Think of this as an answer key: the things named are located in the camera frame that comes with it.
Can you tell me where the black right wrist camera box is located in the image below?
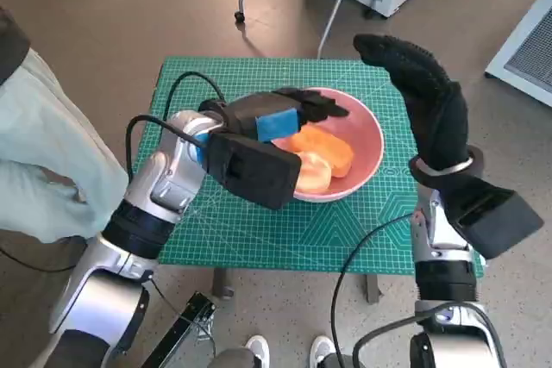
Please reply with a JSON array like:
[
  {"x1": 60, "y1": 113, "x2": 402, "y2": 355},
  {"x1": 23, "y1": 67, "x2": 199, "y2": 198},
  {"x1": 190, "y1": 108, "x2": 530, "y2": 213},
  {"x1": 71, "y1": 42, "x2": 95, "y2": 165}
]
[{"x1": 439, "y1": 176, "x2": 545, "y2": 261}]

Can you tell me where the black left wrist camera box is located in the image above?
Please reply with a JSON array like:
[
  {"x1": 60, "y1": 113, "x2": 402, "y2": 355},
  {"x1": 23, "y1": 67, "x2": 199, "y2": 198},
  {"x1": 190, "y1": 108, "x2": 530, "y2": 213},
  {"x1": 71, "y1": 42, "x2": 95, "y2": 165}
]
[{"x1": 205, "y1": 133, "x2": 302, "y2": 210}]

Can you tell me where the thick black looped arm cable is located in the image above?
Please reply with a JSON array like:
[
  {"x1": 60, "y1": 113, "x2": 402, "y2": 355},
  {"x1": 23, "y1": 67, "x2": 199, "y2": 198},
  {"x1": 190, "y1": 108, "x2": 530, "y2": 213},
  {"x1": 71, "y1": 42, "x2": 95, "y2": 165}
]
[{"x1": 352, "y1": 301, "x2": 510, "y2": 368}]

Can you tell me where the white framed grille panel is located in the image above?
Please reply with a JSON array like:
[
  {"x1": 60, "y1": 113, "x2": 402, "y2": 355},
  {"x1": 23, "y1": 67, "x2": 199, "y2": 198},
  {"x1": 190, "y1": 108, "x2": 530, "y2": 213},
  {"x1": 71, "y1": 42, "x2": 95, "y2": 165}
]
[{"x1": 483, "y1": 0, "x2": 552, "y2": 109}]

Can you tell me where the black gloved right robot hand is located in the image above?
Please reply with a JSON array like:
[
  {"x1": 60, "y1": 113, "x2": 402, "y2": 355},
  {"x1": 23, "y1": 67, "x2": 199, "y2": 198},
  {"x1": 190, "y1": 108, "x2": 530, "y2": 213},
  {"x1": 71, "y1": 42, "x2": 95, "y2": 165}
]
[{"x1": 352, "y1": 34, "x2": 471, "y2": 171}]

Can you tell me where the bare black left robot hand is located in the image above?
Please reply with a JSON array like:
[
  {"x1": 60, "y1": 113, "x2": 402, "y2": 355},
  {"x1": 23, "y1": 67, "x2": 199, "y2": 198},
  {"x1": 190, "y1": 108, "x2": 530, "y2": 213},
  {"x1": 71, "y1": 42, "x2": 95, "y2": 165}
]
[{"x1": 223, "y1": 86, "x2": 350, "y2": 143}]

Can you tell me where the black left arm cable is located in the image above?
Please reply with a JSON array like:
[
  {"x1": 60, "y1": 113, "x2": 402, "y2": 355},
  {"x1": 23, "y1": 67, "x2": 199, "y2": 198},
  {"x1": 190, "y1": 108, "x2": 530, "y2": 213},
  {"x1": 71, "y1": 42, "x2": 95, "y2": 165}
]
[{"x1": 124, "y1": 71, "x2": 228, "y2": 182}]

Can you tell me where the person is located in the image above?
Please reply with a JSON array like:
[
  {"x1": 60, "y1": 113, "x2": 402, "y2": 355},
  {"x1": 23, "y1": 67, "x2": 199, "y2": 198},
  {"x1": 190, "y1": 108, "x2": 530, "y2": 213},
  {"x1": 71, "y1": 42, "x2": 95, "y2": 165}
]
[{"x1": 0, "y1": 8, "x2": 130, "y2": 244}]

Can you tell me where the pink bowl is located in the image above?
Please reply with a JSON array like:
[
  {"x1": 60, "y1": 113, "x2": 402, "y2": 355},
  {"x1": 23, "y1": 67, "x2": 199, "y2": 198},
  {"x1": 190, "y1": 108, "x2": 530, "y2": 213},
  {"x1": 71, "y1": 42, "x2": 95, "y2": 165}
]
[{"x1": 267, "y1": 86, "x2": 385, "y2": 203}]

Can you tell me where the long black arm cable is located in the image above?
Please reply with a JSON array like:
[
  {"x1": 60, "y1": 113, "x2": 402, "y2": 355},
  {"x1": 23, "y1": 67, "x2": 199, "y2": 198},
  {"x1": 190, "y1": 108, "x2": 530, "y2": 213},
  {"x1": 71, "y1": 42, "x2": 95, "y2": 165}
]
[{"x1": 330, "y1": 212, "x2": 413, "y2": 368}]

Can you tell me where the black metal frame bar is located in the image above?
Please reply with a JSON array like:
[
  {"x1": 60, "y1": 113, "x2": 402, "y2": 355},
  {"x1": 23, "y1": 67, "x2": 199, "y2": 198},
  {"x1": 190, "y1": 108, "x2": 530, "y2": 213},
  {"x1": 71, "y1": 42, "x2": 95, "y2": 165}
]
[{"x1": 140, "y1": 291, "x2": 216, "y2": 368}]

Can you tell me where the long toasted bread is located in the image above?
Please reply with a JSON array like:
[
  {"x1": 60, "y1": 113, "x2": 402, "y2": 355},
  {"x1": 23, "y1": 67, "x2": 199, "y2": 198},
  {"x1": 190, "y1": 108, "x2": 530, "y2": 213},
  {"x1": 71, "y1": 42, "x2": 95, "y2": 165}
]
[{"x1": 287, "y1": 124, "x2": 354, "y2": 178}]

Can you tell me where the round toasted bread bun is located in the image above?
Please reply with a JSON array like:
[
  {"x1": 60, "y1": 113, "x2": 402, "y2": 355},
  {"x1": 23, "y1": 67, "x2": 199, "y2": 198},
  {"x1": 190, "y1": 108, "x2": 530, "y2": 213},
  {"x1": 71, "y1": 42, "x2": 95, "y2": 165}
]
[{"x1": 294, "y1": 151, "x2": 333, "y2": 195}]

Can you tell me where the thin black floor cable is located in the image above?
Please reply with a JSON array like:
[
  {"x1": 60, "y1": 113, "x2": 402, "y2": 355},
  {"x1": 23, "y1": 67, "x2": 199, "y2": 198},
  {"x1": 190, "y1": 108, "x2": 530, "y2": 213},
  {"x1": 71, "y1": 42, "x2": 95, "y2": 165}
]
[{"x1": 148, "y1": 279, "x2": 216, "y2": 356}]

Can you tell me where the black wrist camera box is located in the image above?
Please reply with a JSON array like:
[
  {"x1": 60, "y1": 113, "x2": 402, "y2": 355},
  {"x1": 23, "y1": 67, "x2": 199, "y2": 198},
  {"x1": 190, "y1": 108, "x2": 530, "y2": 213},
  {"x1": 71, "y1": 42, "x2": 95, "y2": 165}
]
[
  {"x1": 205, "y1": 133, "x2": 302, "y2": 210},
  {"x1": 439, "y1": 176, "x2": 545, "y2": 261}
]

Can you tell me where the green cutting mat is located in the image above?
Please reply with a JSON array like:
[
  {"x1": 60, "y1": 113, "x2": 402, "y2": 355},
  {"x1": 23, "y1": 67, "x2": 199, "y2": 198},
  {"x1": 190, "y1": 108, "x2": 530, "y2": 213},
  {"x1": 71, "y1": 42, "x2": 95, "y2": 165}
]
[{"x1": 148, "y1": 56, "x2": 486, "y2": 277}]

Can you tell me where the white shoe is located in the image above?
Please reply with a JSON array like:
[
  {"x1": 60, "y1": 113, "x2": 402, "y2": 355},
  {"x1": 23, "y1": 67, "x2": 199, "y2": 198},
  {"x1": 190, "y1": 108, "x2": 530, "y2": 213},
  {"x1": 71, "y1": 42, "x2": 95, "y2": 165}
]
[
  {"x1": 309, "y1": 334, "x2": 336, "y2": 368},
  {"x1": 244, "y1": 334, "x2": 271, "y2": 368}
]

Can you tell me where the grey table leg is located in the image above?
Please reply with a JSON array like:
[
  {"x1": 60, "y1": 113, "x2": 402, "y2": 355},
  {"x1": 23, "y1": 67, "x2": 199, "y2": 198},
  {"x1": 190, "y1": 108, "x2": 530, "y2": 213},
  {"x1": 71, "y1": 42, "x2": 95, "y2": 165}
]
[
  {"x1": 211, "y1": 269, "x2": 235, "y2": 300},
  {"x1": 364, "y1": 272, "x2": 383, "y2": 304}
]

